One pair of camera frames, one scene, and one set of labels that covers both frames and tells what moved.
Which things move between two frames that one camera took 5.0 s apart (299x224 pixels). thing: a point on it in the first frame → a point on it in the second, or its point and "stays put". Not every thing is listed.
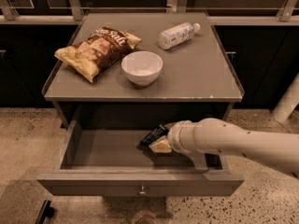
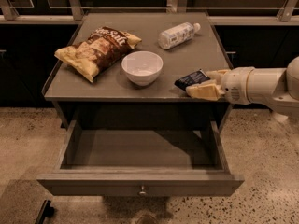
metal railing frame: [288, 14] stays put
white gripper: [175, 137] → [237, 85]
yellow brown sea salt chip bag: [103, 49] stays put
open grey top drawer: [106, 159] stays put
